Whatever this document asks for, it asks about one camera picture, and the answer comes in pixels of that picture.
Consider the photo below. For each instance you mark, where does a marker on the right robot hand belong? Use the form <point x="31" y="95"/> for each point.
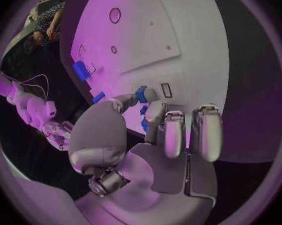
<point x="58" y="135"/>

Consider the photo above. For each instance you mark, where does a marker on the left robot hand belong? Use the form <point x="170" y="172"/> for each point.
<point x="140" y="172"/>

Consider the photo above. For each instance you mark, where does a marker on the blue peg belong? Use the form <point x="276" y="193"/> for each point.
<point x="141" y="94"/>

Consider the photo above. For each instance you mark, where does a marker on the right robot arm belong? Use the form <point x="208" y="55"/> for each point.
<point x="26" y="105"/>

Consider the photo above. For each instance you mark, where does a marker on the white task board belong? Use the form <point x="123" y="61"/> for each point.
<point x="140" y="41"/>

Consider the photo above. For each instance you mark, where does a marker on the blue cylinder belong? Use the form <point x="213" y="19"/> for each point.
<point x="144" y="125"/>

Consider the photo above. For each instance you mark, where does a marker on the small blue block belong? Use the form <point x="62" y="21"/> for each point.
<point x="98" y="97"/>

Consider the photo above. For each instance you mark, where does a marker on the small blue plug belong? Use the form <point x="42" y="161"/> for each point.
<point x="144" y="110"/>

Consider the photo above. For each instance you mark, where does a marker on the large blue block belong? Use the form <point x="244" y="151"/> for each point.
<point x="81" y="70"/>

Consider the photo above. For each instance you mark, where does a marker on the person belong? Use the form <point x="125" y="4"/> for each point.
<point x="47" y="22"/>

